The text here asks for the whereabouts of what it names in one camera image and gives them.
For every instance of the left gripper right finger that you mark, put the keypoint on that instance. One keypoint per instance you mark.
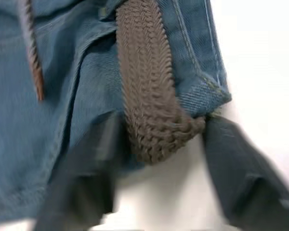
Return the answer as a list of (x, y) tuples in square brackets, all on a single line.
[(250, 187)]

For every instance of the blue denim shorts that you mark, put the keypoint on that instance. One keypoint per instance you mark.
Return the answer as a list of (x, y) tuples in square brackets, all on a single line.
[(62, 84)]

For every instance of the brown braided belt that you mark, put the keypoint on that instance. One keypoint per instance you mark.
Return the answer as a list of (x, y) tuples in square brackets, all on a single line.
[(147, 84)]

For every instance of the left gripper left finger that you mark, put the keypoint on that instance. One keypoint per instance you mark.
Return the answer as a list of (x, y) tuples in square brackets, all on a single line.
[(82, 183)]

